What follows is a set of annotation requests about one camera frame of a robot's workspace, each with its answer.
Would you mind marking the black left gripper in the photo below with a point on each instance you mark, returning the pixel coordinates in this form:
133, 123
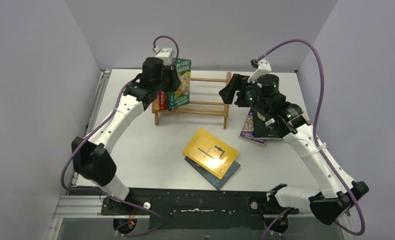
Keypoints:
175, 83

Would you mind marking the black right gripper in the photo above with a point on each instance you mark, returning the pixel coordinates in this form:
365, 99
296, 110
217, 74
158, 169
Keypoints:
236, 88

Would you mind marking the red 13-Storey Treehouse book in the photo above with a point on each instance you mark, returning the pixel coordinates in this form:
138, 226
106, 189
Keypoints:
163, 101

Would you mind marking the blue Jane Eyre book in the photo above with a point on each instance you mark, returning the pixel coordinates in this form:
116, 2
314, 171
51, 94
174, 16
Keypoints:
156, 105

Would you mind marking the green 104-Storey Treehouse book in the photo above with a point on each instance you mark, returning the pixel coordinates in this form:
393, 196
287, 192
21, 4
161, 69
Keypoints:
184, 70

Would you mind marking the yellow Little Prince book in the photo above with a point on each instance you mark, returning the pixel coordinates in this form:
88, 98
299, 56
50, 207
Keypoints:
211, 153

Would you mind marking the Little Women book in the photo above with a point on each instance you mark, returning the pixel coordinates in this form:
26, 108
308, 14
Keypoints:
171, 101

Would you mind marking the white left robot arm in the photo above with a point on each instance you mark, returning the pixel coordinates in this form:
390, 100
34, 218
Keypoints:
91, 155

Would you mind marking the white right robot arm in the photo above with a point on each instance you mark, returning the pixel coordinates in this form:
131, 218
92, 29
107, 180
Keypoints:
338, 191

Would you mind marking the wooden book rack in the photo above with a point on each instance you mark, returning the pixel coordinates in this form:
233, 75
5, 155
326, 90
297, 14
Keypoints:
202, 108

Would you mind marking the purple Treehouse book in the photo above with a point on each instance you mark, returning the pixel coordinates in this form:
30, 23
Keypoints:
246, 132

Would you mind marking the black Moon and Sixpence book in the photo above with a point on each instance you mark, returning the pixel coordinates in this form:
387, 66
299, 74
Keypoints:
267, 128

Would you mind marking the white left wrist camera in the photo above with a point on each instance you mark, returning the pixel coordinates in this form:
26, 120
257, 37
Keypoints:
165, 54

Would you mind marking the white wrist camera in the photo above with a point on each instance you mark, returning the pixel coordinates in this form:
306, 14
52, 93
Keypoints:
165, 54
262, 67

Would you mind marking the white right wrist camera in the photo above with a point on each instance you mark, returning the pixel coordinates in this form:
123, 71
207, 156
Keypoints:
262, 67

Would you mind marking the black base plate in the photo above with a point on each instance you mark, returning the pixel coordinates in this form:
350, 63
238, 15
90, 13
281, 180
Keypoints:
176, 209

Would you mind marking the aluminium frame rail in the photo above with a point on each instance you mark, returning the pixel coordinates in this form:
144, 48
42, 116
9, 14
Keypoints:
78, 207

